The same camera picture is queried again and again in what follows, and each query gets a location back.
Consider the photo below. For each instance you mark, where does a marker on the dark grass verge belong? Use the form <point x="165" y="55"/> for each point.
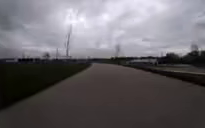
<point x="26" y="78"/>
<point x="190" y="77"/>

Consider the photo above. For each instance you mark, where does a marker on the row of dark trees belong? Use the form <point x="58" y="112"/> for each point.
<point x="193" y="57"/>

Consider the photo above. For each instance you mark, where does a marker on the grey paved path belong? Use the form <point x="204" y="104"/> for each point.
<point x="113" y="100"/>

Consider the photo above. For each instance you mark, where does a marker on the low white building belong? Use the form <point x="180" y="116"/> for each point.
<point x="142" y="61"/>

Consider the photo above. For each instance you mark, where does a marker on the tall leaning mast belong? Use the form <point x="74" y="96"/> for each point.
<point x="68" y="41"/>

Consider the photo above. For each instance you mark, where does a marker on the pale grey road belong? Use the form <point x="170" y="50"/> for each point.
<point x="193" y="71"/>

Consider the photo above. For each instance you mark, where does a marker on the lattice pylon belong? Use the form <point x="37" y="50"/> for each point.
<point x="117" y="50"/>

